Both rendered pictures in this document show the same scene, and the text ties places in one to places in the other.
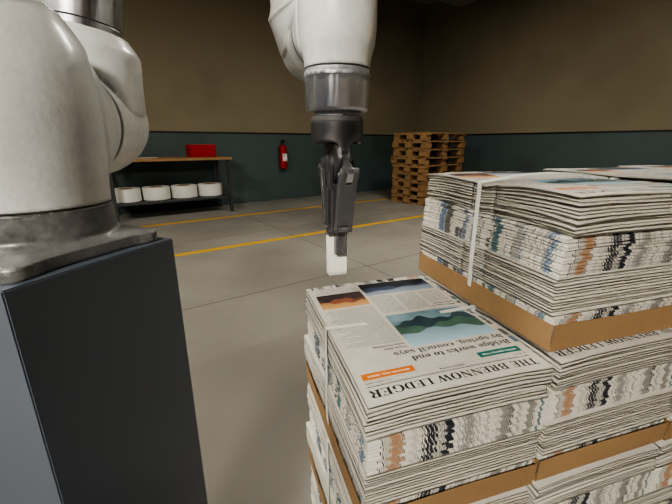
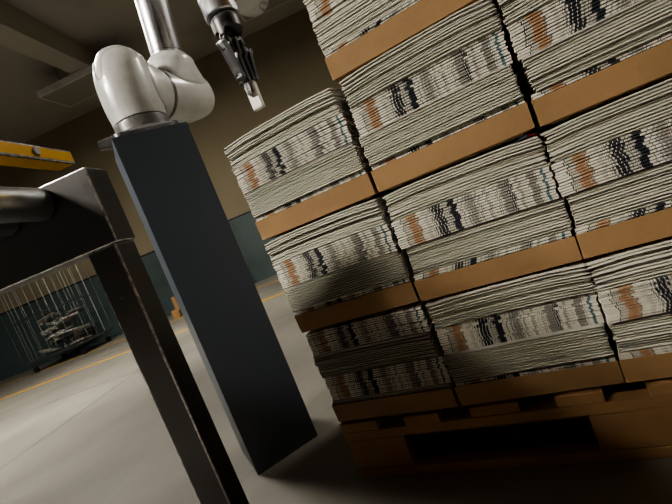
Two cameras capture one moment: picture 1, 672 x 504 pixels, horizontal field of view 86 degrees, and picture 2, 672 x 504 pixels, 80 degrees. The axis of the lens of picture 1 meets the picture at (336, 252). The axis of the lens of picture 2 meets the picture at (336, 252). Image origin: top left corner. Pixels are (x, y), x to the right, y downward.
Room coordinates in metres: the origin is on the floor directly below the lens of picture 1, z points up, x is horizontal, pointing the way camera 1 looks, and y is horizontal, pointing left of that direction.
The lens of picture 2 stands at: (-0.20, -0.76, 0.59)
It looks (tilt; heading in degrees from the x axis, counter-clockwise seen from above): 5 degrees down; 43
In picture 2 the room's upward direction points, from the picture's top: 22 degrees counter-clockwise
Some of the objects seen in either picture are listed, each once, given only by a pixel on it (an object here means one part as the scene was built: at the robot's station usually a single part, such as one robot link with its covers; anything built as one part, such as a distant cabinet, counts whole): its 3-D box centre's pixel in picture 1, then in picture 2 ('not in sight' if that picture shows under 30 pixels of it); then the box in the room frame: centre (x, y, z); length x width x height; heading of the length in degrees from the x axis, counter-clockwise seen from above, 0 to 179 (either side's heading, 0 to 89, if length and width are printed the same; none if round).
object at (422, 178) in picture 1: (427, 167); not in sight; (7.39, -1.82, 0.65); 1.26 x 0.86 x 1.30; 129
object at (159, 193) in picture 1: (171, 180); not in sight; (5.92, 2.65, 0.55); 1.80 x 0.70 x 1.10; 125
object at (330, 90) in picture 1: (337, 94); (219, 8); (0.55, 0.00, 1.19); 0.09 x 0.09 x 0.06
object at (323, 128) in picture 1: (336, 149); (230, 36); (0.55, 0.00, 1.12); 0.08 x 0.07 x 0.09; 17
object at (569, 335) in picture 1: (579, 304); (406, 40); (0.57, -0.42, 0.86); 0.29 x 0.16 x 0.04; 107
